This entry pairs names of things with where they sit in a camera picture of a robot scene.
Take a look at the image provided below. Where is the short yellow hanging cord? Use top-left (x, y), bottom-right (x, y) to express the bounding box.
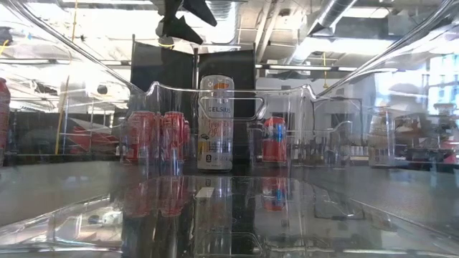
top-left (321, 52), bottom-right (329, 89)

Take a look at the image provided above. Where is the red cart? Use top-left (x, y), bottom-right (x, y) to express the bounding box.
top-left (70, 120), bottom-right (120, 155)

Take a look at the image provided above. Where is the clear plastic bin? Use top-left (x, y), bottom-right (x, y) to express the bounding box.
top-left (0, 0), bottom-right (459, 258)
top-left (120, 107), bottom-right (197, 172)
top-left (247, 120), bottom-right (356, 170)

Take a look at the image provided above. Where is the large silver air duct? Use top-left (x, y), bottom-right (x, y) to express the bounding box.
top-left (286, 0), bottom-right (359, 65)

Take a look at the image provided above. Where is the yellow hanging power cable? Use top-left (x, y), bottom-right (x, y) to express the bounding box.
top-left (53, 0), bottom-right (79, 156)

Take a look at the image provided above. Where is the ribbed silver ventilation duct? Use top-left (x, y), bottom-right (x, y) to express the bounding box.
top-left (209, 0), bottom-right (236, 21)

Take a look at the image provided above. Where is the white Celsius energy can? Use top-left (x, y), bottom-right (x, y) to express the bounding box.
top-left (196, 74), bottom-right (236, 173)
top-left (368, 107), bottom-right (395, 168)

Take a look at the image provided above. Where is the red Coca-Cola can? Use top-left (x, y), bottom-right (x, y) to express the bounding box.
top-left (124, 110), bottom-right (158, 164)
top-left (160, 110), bottom-right (186, 164)
top-left (155, 113), bottom-right (163, 162)

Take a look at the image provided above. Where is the black background panel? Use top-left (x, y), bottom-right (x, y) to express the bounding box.
top-left (9, 111), bottom-right (72, 157)

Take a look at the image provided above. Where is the ceiling light strip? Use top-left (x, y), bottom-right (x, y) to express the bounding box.
top-left (255, 63), bottom-right (359, 72)

